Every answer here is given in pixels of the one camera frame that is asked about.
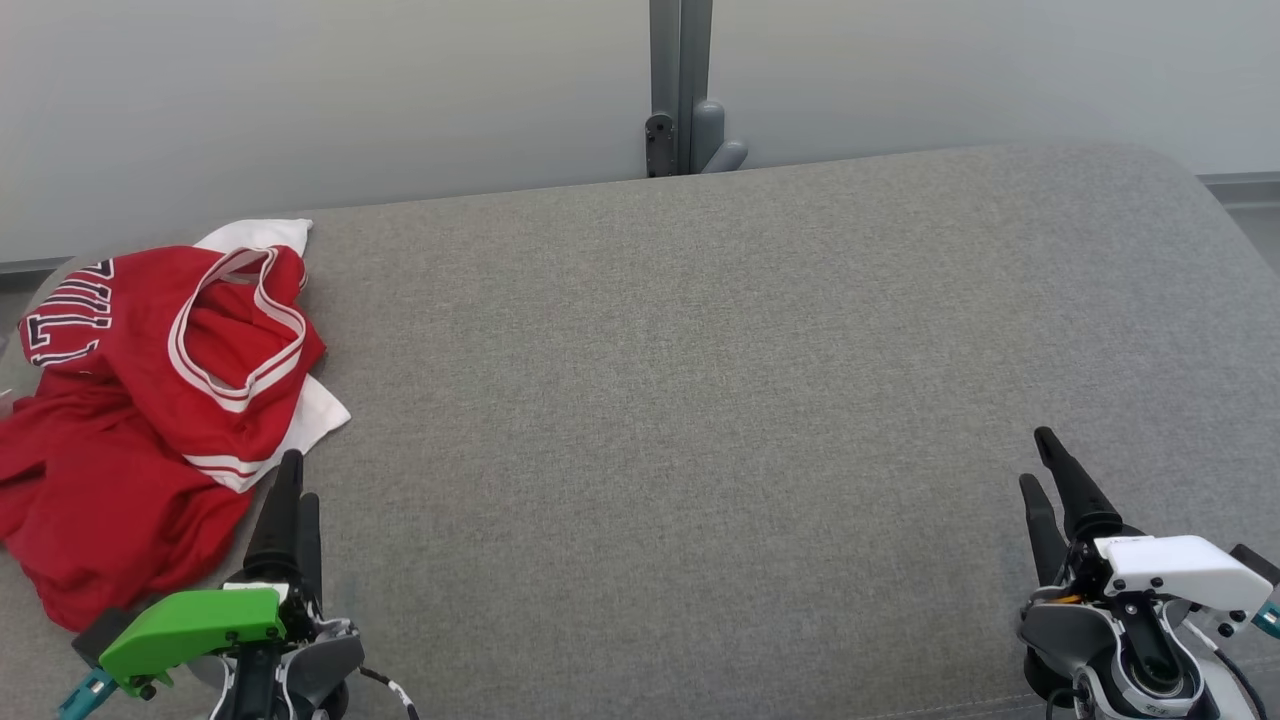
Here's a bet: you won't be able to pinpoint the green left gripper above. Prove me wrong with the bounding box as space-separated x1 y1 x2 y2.
98 450 323 698

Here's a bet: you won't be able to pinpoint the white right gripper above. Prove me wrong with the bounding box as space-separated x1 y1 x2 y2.
1020 427 1273 626

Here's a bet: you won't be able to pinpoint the grey fabric sofa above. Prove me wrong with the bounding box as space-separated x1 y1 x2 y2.
0 140 1280 720

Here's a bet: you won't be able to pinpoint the dark hinge bracket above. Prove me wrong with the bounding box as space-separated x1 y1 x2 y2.
645 113 677 179

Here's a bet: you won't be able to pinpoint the red shorts with white trim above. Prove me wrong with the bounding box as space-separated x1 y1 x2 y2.
0 370 257 633

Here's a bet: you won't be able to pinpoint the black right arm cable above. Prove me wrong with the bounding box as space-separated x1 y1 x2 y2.
1205 648 1267 720

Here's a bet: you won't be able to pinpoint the grey vertical post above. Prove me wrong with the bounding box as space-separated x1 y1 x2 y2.
649 0 714 177

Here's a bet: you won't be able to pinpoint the red jersey with white sleeves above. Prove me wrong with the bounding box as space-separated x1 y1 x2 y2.
20 218 352 494

